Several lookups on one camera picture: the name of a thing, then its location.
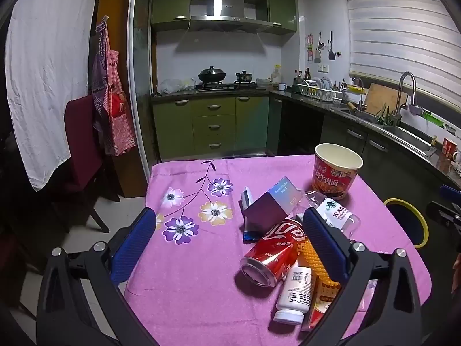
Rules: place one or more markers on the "white pill bottle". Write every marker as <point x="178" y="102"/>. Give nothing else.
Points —
<point x="293" y="295"/>

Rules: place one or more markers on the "purple sponge holder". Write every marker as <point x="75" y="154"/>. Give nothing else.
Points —
<point x="413" y="109"/>

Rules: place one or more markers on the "hanging grey ladle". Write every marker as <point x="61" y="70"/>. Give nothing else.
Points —
<point x="317" y="57"/>

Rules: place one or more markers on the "steel kitchen sink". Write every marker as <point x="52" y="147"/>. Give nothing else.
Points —
<point x="407" y="133"/>

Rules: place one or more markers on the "purple apron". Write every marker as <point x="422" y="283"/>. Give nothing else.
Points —
<point x="98" y="79"/>

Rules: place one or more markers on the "yellow kitchen tool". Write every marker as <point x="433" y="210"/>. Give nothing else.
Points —
<point x="356" y="88"/>

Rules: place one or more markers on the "red instant noodle cup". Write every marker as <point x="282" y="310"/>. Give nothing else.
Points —
<point x="335" y="183"/>

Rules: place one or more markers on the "purple cardboard box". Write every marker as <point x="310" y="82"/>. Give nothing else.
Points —
<point x="268" y="209"/>

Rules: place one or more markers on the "white enamel mug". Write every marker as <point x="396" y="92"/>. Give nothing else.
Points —
<point x="282" y="87"/>

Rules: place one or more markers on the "dark red chair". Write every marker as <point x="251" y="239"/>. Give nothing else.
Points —
<point x="81" y="133"/>

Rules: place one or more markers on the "cooking oil bottle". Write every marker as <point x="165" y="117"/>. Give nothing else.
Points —
<point x="275" y="75"/>

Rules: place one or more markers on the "white hanging sheet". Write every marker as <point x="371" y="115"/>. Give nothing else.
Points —
<point x="46" y="79"/>

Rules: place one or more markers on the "small steel pot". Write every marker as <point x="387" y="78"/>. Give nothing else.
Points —
<point x="245" y="77"/>

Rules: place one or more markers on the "gas stove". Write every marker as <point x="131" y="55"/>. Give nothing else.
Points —
<point x="230" y="86"/>

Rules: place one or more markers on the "white striped window blind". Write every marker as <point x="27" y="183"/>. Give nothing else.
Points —
<point x="396" y="25"/>

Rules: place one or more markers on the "white cup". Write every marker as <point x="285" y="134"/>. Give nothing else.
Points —
<point x="456" y="156"/>

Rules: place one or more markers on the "wooden rolling pin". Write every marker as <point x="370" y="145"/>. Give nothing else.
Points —
<point x="353" y="107"/>

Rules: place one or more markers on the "green kitchen cabinets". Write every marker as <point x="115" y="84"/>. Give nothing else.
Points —
<point x="171" y="3"/>
<point x="173" y="129"/>

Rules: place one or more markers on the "pink floral tablecloth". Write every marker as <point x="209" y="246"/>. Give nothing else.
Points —
<point x="201" y="295"/>

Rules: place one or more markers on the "dark stone kitchen counter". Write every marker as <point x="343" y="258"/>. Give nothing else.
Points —
<point x="444" y="171"/>

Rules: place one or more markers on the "pink wall decoration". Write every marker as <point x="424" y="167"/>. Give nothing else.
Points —
<point x="309" y="43"/>

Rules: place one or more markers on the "clear plastic bags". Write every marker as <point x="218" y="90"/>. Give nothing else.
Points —
<point x="173" y="85"/>

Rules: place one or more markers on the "dish rack with dishes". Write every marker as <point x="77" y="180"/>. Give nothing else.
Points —
<point x="317" y="92"/>

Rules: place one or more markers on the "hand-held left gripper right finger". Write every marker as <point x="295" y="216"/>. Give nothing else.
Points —
<point x="324" y="245"/>

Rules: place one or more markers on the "dark base cabinets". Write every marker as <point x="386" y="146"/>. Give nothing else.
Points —
<point x="378" y="173"/>

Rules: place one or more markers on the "pink checked apron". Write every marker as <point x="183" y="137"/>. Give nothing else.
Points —
<point x="120" y="129"/>

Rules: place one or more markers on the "black hanging spatula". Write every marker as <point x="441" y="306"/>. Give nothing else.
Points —
<point x="331" y="54"/>

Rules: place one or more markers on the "red snack packet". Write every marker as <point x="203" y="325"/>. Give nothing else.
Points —
<point x="320" y="306"/>

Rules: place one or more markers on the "tall steel faucet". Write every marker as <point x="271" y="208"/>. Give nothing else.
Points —
<point x="413" y="86"/>

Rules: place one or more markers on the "wooden cutting board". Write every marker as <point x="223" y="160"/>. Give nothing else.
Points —
<point x="381" y="99"/>

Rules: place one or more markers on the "red soda can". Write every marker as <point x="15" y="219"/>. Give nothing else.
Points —
<point x="277" y="248"/>

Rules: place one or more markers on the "small steel faucet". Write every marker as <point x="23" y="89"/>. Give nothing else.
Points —
<point x="361" y="97"/>

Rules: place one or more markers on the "glass sliding door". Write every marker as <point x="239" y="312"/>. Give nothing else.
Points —
<point x="142" y="79"/>

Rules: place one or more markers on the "green vegetables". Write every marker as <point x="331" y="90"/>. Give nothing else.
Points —
<point x="382" y="117"/>

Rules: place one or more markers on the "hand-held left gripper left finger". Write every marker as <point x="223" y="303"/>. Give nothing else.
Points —
<point x="135" y="245"/>

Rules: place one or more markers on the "black wok with lid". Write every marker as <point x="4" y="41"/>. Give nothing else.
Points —
<point x="211" y="76"/>

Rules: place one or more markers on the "yellow rimmed trash bin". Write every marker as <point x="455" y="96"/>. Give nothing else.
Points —
<point x="408" y="223"/>

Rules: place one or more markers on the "red mug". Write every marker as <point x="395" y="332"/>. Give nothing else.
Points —
<point x="448" y="147"/>

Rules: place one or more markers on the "white wall outlet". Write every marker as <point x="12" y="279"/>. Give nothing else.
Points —
<point x="323" y="68"/>

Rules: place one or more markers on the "clear plastic water bottle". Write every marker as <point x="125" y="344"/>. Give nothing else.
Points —
<point x="340" y="213"/>

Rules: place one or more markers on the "small blue packet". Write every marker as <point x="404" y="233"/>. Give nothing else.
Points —
<point x="249" y="237"/>

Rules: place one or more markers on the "green lower kitchen cabinets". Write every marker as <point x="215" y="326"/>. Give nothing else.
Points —
<point x="173" y="129"/>

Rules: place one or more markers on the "dark sauce bottles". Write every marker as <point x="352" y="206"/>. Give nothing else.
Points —
<point x="306" y="75"/>

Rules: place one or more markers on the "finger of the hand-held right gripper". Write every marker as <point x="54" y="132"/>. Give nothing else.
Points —
<point x="444" y="214"/>
<point x="452" y="191"/>

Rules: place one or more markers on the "green upper kitchen cabinets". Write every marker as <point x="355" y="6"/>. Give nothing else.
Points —
<point x="171" y="3"/>

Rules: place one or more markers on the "steel range hood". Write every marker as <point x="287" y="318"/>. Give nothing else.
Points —
<point x="223" y="3"/>

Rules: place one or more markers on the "orange textured packet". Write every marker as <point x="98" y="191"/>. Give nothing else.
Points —
<point x="312" y="259"/>

